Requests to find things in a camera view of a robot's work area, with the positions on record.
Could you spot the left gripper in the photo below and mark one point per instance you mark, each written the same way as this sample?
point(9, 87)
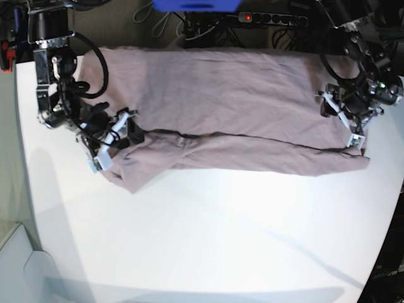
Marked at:
point(351, 99)

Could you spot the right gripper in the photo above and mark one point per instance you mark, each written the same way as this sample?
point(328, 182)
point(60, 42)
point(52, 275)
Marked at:
point(87, 116)

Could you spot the mauve pink t-shirt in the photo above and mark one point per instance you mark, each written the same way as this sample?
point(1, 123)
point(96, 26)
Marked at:
point(224, 108)

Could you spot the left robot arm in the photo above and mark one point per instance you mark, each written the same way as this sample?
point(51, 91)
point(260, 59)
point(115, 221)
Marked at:
point(376, 80)

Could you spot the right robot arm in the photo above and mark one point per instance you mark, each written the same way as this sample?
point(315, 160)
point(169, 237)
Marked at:
point(60, 97)

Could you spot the blue box at top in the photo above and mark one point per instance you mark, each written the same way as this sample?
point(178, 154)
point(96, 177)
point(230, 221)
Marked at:
point(196, 5)

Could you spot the black power strip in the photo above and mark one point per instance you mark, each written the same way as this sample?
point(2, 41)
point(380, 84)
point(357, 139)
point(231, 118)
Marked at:
point(273, 19)

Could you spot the red and black clamp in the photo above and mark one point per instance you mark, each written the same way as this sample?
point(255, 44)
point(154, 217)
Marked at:
point(8, 55)

